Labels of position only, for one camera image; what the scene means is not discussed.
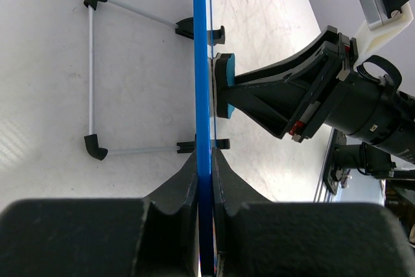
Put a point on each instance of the blue framed whiteboard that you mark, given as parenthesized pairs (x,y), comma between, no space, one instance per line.
(203,139)

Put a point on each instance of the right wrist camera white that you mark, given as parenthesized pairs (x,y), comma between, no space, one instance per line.
(384,20)

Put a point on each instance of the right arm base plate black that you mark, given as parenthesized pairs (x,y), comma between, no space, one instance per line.
(334,173)

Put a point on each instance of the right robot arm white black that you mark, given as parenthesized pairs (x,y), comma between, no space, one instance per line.
(373,110)

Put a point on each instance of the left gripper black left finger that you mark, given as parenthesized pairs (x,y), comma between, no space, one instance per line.
(151,236)

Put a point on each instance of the aluminium mounting rail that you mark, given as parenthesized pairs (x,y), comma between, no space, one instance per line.
(322,194)

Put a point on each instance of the blue whiteboard eraser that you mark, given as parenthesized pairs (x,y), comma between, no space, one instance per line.
(223,77)

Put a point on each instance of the whiteboard stand black white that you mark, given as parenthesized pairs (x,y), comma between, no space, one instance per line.
(182,28)

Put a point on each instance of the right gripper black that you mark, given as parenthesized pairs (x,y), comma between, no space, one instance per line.
(300,106)

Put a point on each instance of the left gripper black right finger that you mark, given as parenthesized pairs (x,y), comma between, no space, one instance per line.
(258,237)

